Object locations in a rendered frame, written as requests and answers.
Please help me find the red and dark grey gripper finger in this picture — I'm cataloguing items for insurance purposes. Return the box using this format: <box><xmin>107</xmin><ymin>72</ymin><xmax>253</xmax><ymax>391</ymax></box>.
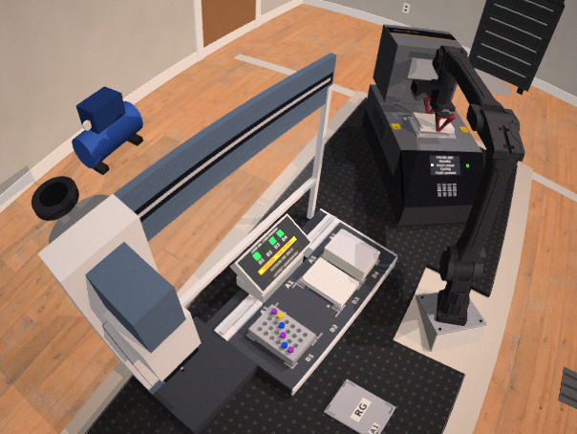
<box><xmin>423</xmin><ymin>97</ymin><xmax>435</xmax><ymax>114</ymax></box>
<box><xmin>435</xmin><ymin>113</ymin><xmax>456</xmax><ymax>132</ymax></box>

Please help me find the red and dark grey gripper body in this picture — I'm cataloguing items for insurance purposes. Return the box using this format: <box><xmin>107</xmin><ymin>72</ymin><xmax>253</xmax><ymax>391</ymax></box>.
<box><xmin>430</xmin><ymin>88</ymin><xmax>456</xmax><ymax>118</ymax></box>

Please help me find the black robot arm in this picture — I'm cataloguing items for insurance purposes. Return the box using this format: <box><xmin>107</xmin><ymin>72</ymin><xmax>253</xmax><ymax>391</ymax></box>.
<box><xmin>411</xmin><ymin>45</ymin><xmax>525</xmax><ymax>326</ymax></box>

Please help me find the black thermal cycler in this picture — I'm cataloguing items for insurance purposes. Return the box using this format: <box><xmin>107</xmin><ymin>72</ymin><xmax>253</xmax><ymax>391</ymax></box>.
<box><xmin>362</xmin><ymin>24</ymin><xmax>483</xmax><ymax>226</ymax></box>

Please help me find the cream well plate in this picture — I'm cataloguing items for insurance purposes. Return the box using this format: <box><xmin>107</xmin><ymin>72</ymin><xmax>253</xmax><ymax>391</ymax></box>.
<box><xmin>300</xmin><ymin>257</ymin><xmax>359</xmax><ymax>309</ymax></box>
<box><xmin>412</xmin><ymin>113</ymin><xmax>455</xmax><ymax>134</ymax></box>

